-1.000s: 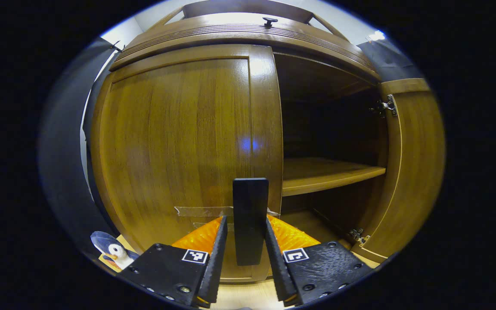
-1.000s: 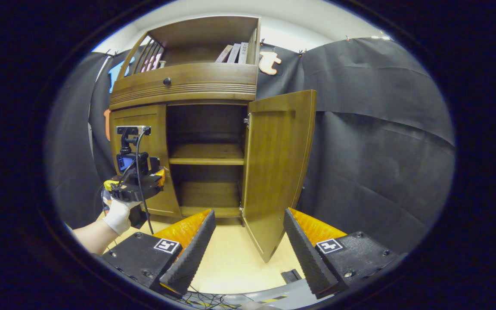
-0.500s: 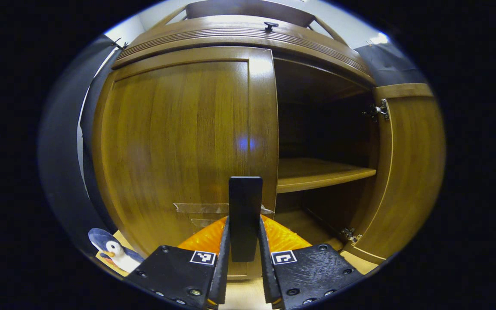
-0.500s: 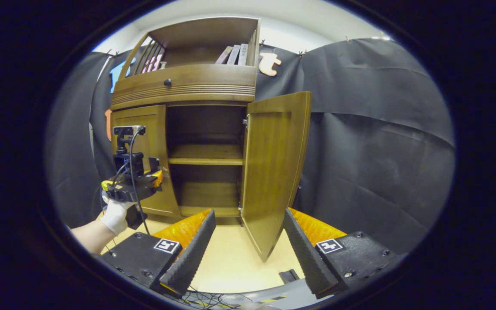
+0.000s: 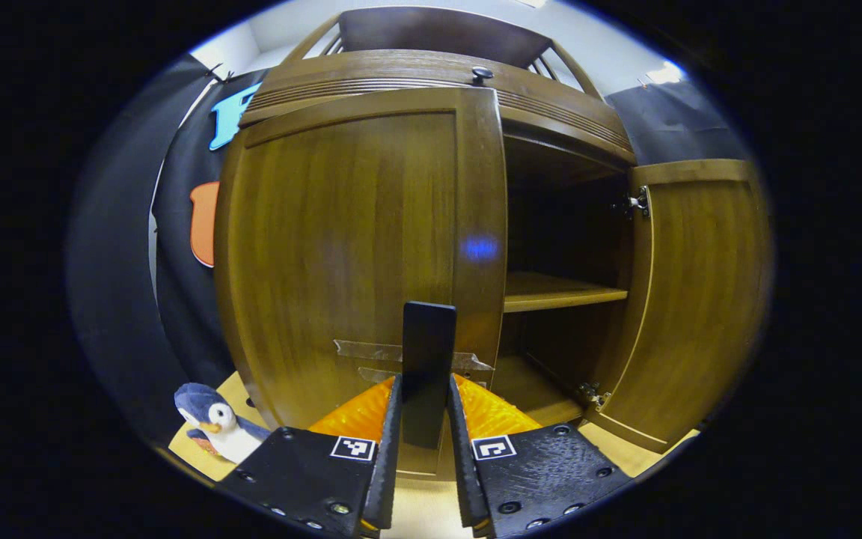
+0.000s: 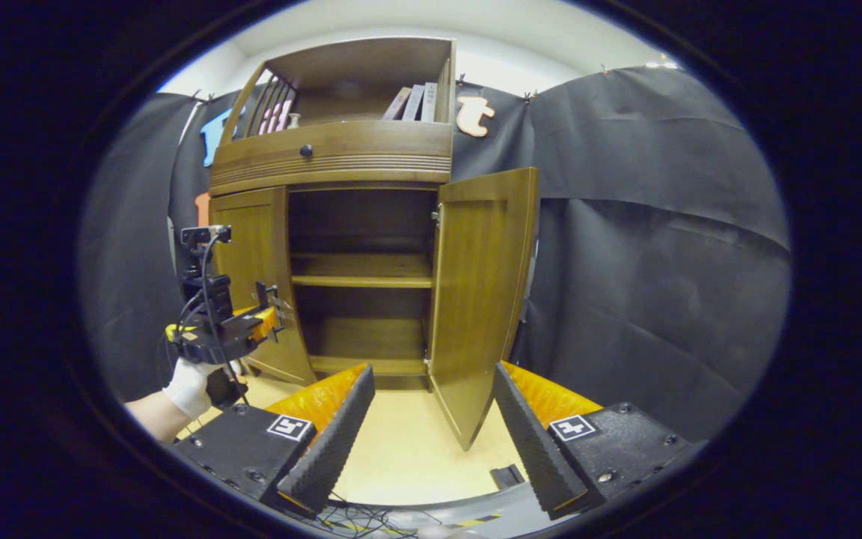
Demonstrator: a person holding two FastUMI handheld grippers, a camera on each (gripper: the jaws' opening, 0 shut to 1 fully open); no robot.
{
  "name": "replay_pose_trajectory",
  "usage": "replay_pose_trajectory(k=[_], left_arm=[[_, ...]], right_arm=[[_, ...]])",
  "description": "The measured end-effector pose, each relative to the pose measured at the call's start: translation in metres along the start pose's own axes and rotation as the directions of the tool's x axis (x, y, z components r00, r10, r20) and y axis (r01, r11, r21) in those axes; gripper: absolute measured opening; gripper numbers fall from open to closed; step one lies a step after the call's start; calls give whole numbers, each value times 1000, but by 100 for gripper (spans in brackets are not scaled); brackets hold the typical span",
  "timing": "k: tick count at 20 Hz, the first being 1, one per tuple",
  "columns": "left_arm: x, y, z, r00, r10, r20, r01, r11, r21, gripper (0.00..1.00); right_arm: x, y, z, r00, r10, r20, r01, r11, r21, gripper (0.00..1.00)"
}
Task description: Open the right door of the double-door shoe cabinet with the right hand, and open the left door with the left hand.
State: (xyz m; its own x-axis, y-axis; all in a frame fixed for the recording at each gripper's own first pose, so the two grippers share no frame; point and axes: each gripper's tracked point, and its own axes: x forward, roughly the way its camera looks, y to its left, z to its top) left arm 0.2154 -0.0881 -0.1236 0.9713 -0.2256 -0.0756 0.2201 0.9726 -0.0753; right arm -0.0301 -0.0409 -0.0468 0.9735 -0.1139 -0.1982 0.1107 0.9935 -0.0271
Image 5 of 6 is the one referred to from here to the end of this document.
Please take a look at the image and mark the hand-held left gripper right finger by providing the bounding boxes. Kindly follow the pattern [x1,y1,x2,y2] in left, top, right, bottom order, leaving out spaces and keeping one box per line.
[446,373,632,538]

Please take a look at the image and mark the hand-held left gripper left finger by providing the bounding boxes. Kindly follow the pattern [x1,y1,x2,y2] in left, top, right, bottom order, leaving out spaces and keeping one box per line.
[215,374,403,538]

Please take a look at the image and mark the wooden shoe cabinet door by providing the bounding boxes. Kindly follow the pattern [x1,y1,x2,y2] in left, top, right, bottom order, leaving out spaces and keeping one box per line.
[584,159,772,454]
[214,86,508,480]

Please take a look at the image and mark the wooden double-door shoe cabinet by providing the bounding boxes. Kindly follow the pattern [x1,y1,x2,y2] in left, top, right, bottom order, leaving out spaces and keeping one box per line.
[240,6,638,429]

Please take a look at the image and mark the wooden cabinet drawer with knob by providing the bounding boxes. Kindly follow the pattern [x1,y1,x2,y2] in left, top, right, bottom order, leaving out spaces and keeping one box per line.
[266,49,630,143]

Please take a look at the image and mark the penguin plush toy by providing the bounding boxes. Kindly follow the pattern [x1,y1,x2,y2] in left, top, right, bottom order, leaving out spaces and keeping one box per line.
[174,383,273,465]

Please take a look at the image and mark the wooden inner shelf board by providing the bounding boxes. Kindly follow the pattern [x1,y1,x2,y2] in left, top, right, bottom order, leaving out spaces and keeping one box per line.
[504,271,629,314]

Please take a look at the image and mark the black backdrop cloth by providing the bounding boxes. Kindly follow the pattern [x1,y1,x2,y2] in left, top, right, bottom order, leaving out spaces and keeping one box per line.
[68,56,746,442]

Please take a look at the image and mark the ceiling light panel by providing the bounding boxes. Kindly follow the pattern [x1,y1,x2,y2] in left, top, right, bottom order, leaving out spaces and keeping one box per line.
[646,61,685,85]

